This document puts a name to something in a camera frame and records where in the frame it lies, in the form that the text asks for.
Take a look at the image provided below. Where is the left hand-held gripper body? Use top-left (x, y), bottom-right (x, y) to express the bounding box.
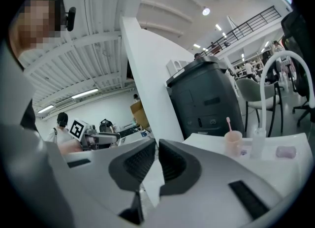
top-left (69, 118), bottom-right (122, 152)

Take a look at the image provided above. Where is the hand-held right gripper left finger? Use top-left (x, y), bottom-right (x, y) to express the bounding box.
top-left (63, 138), bottom-right (158, 228)

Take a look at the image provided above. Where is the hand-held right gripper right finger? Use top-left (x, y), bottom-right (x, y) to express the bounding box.
top-left (145, 138), bottom-right (284, 228)

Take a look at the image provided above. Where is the person's left forearm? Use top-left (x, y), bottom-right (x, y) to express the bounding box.
top-left (58, 138), bottom-right (83, 156)

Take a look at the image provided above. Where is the pink cup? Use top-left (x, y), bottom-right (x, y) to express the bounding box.
top-left (223, 130), bottom-right (243, 158)

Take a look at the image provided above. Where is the long tube ceiling light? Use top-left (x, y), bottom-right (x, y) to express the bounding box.
top-left (37, 104), bottom-right (55, 114)
top-left (71, 88), bottom-right (99, 99)

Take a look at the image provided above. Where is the clear soap dispenser bottle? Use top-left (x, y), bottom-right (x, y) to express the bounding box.
top-left (250, 128), bottom-right (267, 159)

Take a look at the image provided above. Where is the brown cardboard box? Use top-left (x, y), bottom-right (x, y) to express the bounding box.
top-left (129, 100), bottom-right (150, 130)

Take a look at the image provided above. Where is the person's light shirt torso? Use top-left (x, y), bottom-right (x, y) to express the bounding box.
top-left (0, 38), bottom-right (74, 228)

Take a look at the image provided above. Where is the white sink basin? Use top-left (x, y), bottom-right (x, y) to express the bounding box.
top-left (181, 131), bottom-right (315, 199)

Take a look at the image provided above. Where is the black printer machine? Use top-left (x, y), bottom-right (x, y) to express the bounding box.
top-left (166, 55), bottom-right (245, 141)

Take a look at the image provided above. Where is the pink soap bar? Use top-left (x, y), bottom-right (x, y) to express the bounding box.
top-left (275, 145), bottom-right (297, 159)

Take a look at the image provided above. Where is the white partition panel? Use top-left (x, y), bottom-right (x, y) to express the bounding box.
top-left (119, 16), bottom-right (195, 141)

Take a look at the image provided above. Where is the grey-green chair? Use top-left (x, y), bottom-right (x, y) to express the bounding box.
top-left (235, 77), bottom-right (284, 138)

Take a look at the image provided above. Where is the white curved faucet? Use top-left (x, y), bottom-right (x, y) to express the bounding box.
top-left (259, 50), bottom-right (315, 134)

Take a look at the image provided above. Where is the white slotted box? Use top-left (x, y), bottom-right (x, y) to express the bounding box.
top-left (166, 59), bottom-right (190, 75)

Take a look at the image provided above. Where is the person's head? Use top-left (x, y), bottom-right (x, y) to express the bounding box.
top-left (9, 0), bottom-right (65, 59)

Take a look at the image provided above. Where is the black mezzanine railing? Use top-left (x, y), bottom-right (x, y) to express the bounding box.
top-left (200, 5), bottom-right (282, 56)

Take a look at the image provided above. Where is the black mesh office chair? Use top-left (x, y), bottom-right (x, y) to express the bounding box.
top-left (280, 12), bottom-right (315, 128)

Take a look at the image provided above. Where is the black head-worn camera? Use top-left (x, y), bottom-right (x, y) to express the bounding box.
top-left (44, 0), bottom-right (77, 33)

